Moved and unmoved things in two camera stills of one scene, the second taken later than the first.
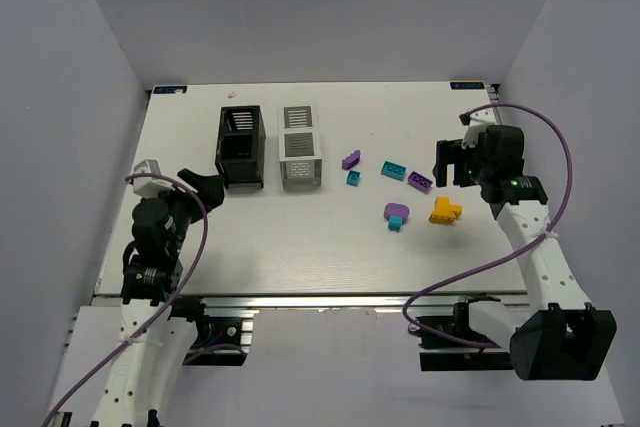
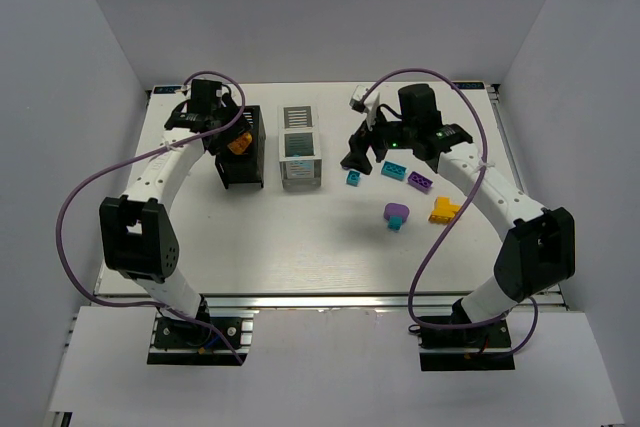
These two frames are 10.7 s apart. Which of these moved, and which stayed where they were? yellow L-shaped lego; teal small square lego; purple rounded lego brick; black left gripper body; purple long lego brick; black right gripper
Moved: black right gripper; black left gripper body
Stayed: yellow L-shaped lego; purple long lego brick; purple rounded lego brick; teal small square lego
